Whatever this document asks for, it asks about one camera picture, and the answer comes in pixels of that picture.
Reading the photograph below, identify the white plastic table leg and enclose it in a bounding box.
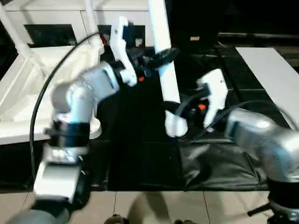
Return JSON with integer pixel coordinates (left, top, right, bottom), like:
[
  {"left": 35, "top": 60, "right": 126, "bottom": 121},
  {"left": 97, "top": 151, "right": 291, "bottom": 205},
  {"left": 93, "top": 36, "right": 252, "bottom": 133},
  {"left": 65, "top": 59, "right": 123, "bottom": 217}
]
[
  {"left": 148, "top": 0, "right": 189, "bottom": 138},
  {"left": 0, "top": 0, "right": 34, "bottom": 56},
  {"left": 84, "top": 0, "right": 101, "bottom": 47}
]

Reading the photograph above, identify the white plastic table top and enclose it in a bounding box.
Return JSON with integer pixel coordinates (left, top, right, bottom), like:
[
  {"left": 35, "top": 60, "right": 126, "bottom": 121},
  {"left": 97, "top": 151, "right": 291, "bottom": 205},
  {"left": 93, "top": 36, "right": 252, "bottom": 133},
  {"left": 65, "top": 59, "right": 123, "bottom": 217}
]
[{"left": 0, "top": 43, "right": 105, "bottom": 146}]

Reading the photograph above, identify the black work mat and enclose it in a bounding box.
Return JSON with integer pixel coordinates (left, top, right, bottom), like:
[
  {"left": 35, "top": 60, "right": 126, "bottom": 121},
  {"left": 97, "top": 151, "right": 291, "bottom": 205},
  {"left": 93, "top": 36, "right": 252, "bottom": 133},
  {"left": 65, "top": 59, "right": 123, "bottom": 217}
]
[{"left": 0, "top": 44, "right": 299, "bottom": 193}]

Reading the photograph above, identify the flat white board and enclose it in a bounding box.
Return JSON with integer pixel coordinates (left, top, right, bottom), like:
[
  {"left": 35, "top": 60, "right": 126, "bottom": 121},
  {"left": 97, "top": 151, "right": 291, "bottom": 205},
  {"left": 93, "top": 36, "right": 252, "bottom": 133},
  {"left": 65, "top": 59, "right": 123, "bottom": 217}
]
[{"left": 235, "top": 46, "right": 299, "bottom": 130}]

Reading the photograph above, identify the white cabinet with openings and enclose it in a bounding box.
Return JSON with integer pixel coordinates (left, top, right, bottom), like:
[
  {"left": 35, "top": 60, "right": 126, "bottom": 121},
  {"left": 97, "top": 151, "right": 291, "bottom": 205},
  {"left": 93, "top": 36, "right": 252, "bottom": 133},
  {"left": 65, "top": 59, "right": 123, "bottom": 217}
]
[{"left": 4, "top": 0, "right": 169, "bottom": 48}]

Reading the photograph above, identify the black folding stand leg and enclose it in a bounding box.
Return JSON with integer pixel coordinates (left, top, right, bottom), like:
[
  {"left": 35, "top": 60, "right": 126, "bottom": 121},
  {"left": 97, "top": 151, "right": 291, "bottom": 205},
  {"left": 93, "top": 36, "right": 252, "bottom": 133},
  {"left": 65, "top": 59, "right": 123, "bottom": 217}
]
[{"left": 247, "top": 202, "right": 272, "bottom": 217}]

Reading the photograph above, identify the dark left robot foot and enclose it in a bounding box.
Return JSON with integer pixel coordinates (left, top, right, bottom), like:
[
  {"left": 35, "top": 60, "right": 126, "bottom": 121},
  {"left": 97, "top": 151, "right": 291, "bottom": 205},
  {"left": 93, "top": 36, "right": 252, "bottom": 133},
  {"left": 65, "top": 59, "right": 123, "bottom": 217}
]
[{"left": 104, "top": 216, "right": 129, "bottom": 224}]

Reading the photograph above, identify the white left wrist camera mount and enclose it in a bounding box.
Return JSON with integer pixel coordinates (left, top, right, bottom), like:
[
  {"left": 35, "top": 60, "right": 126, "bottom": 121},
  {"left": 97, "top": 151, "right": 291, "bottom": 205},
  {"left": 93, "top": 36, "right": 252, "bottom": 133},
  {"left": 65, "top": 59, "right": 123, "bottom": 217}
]
[{"left": 109, "top": 15, "right": 139, "bottom": 87}]

